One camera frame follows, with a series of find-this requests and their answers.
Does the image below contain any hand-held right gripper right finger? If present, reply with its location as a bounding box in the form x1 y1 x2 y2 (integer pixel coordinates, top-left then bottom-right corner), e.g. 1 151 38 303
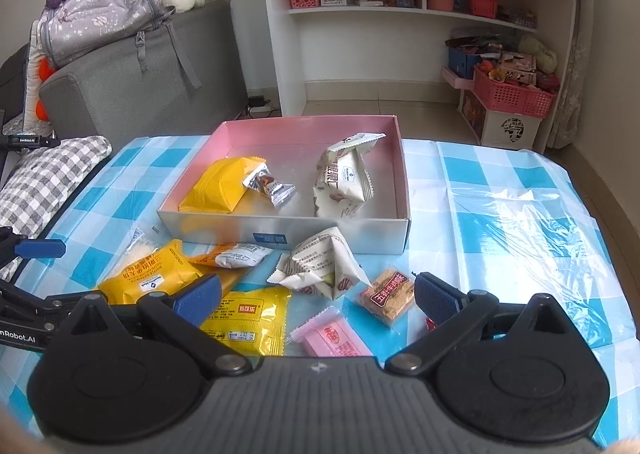
385 271 596 377

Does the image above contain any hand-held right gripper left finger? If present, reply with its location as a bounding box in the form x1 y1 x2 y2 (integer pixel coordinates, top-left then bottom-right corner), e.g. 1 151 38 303
50 274 253 377

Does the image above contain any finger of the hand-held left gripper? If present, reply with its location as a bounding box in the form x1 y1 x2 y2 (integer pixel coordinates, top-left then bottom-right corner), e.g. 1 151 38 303
0 134 61 149
0 227 67 279

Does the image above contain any brown cracker packet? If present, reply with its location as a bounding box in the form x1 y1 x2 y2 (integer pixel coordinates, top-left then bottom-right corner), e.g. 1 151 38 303
359 268 417 327

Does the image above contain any yellow white-label snack packet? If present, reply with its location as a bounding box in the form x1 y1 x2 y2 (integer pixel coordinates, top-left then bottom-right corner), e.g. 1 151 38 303
97 238 213 306

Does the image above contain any white orange snack packet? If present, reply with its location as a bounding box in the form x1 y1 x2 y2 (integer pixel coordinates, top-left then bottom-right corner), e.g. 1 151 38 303
187 243 275 270

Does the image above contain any yellow red-label snack packet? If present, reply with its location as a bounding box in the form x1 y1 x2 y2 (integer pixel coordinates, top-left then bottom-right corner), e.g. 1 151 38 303
200 287 293 359

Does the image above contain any pink cardboard box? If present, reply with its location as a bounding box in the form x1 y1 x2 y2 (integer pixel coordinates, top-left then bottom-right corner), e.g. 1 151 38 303
157 115 412 255

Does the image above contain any clear white snack packet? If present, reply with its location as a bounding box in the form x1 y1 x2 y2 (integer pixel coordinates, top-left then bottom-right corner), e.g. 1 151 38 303
122 227 166 255

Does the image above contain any pink wafer packet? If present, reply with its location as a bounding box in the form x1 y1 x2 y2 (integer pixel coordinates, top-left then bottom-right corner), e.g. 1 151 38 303
291 307 376 359

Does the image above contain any white triangular snack packet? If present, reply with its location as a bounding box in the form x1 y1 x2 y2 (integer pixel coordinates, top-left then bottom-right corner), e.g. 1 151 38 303
267 227 373 302

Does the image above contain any grey checked pillow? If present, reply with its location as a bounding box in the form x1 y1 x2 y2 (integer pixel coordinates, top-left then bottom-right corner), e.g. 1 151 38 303
0 135 113 240

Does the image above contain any white orange plush toy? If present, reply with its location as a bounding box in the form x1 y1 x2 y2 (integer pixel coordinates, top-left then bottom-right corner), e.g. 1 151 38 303
22 19 56 122

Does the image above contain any orange-yellow snack packet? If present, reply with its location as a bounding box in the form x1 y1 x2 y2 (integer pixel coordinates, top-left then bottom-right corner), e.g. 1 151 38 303
179 157 271 216

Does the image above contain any blue checked tablecloth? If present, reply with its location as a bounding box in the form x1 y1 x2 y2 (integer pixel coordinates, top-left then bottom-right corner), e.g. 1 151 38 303
0 135 640 450

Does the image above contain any small silver candy packet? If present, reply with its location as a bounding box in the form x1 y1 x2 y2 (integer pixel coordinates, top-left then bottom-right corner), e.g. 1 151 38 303
242 170 297 210

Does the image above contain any grey sofa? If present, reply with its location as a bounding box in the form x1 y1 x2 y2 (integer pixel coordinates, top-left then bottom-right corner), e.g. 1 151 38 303
0 0 251 150

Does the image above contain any white puffed snack packet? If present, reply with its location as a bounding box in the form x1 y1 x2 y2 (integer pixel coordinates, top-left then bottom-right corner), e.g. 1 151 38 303
312 133 387 220

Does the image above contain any grey floral backpack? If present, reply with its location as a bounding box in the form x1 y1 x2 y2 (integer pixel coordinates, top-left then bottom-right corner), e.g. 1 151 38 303
30 0 203 90

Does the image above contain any white cut-out storage box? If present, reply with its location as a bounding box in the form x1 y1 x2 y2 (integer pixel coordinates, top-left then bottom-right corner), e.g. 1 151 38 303
459 88 543 150

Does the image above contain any white power strip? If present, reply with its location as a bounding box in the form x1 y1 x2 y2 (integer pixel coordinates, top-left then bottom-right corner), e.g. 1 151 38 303
247 92 273 117

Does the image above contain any large pink plastic basket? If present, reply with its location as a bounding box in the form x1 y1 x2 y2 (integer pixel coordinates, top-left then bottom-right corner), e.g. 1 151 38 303
472 65 558 119

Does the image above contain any pink plastic tray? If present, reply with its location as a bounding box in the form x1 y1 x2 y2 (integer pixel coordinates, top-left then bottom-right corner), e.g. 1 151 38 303
441 66 476 91

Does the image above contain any blue cardboard box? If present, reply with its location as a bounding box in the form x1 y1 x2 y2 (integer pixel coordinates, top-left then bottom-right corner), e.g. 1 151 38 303
447 45 488 80

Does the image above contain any beige printed toy box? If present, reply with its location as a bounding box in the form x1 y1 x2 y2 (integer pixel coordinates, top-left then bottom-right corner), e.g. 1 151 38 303
500 50 538 85

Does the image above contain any pale green plush toy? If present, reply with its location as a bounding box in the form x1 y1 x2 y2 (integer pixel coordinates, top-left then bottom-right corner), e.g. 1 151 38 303
517 34 558 74

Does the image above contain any white desk with shelf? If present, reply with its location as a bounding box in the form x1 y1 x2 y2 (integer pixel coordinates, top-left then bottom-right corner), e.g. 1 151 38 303
257 0 593 155

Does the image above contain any beige lace curtain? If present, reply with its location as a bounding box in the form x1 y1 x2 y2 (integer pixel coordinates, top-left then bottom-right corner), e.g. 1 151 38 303
547 0 601 150

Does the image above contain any small red basket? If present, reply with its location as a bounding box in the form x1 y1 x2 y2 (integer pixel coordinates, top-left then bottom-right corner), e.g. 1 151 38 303
467 0 500 19

